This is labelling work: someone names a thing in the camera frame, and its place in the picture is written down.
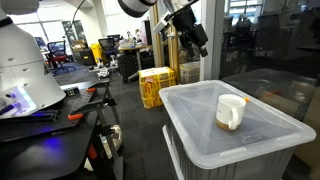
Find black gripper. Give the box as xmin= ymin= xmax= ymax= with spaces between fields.
xmin=171 ymin=7 xmax=209 ymax=58

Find white ceramic mug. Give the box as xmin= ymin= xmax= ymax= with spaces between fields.
xmin=215 ymin=93 xmax=247 ymax=132

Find plain cardboard box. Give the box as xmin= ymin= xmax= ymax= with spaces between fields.
xmin=179 ymin=61 xmax=201 ymax=85

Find translucent plastic storage bin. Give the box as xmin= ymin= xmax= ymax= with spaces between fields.
xmin=158 ymin=79 xmax=317 ymax=170

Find round wooden desk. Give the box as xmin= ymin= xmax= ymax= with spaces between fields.
xmin=117 ymin=43 xmax=154 ymax=81

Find black crate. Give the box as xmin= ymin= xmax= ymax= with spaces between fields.
xmin=118 ymin=53 xmax=141 ymax=84

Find black mesh office chair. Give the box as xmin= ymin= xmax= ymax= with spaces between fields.
xmin=97 ymin=37 xmax=120 ymax=66

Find small white machine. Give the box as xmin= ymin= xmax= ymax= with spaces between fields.
xmin=88 ymin=56 xmax=119 ymax=79

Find yellow waste bin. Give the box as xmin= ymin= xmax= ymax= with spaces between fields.
xmin=90 ymin=42 xmax=104 ymax=64

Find black cabinet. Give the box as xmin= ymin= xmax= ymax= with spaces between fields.
xmin=78 ymin=48 xmax=98 ymax=67

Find clear plastic storage bin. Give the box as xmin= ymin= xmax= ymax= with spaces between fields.
xmin=162 ymin=116 xmax=296 ymax=180

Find red office chair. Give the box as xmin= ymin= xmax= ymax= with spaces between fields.
xmin=45 ymin=40 xmax=77 ymax=76

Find black perforated breadboard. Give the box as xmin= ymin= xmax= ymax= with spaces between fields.
xmin=0 ymin=87 xmax=98 ymax=143

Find black workbench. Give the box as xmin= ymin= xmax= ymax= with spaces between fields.
xmin=0 ymin=78 xmax=124 ymax=180

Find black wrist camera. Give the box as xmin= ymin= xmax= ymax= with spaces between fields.
xmin=194 ymin=23 xmax=210 ymax=47

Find golden wooden post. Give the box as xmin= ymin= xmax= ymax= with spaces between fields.
xmin=147 ymin=3 xmax=165 ymax=68
xmin=165 ymin=23 xmax=181 ymax=84

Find yellow strapped box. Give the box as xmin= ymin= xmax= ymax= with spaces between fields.
xmin=138 ymin=66 xmax=177 ymax=110

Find orange-handled black clamp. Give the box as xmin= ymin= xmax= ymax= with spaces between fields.
xmin=67 ymin=96 xmax=118 ymax=122
xmin=61 ymin=79 xmax=111 ymax=98

